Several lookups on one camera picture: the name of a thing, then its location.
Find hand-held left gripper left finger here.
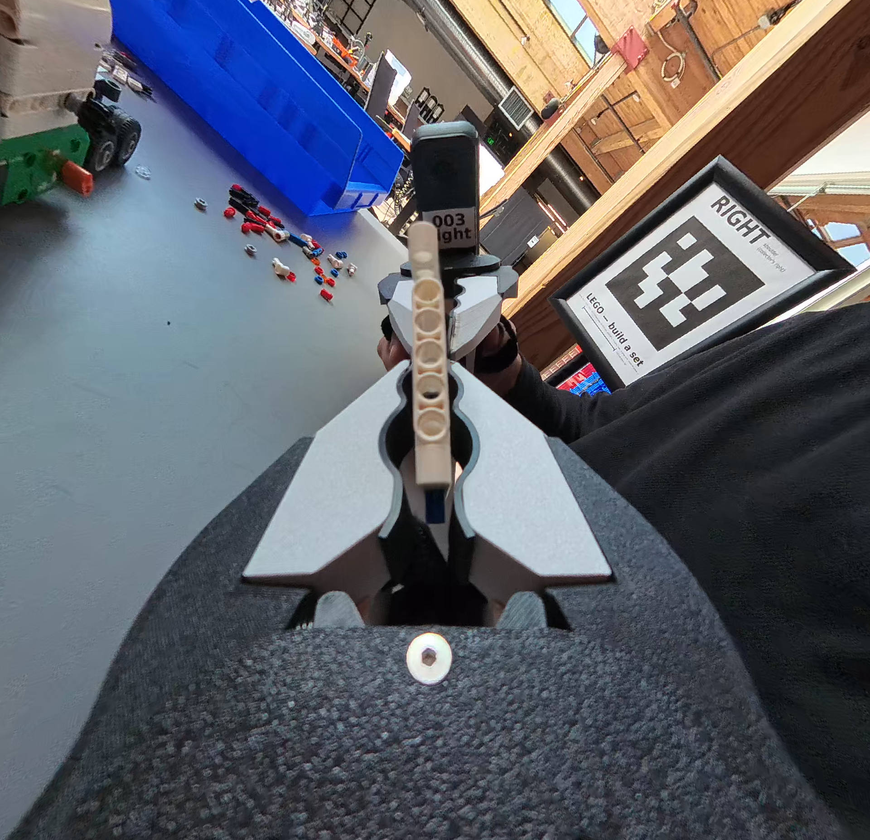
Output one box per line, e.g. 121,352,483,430
241,362,417,628

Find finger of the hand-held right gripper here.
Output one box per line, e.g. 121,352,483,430
387,285,417,353
447,288,507,363

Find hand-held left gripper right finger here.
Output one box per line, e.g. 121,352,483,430
447,363,616,628

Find long white lego beam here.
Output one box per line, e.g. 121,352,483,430
406,222,458,488

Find person's right forearm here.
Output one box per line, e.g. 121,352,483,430
506,303,870,447

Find scattered small lego pins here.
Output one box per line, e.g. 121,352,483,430
193,184,361,303

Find white green lego truck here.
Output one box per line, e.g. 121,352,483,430
0,0,154,208

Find person's right hand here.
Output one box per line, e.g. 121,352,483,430
377,320,526,402

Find blue red storage box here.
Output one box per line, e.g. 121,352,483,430
554,361,613,398

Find background workbench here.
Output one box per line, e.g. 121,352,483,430
238,0,477,148

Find blue plastic bin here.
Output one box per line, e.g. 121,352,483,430
98,0,406,217

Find person's black clothing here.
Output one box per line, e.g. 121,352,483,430
567,303,870,840

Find black framed marker sign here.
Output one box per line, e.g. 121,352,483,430
549,157,856,390

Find white wall vent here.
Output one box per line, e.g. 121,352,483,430
499,89,535,131

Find red wall box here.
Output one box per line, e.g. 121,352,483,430
612,28,651,73

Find wooden post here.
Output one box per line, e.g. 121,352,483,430
506,0,870,372

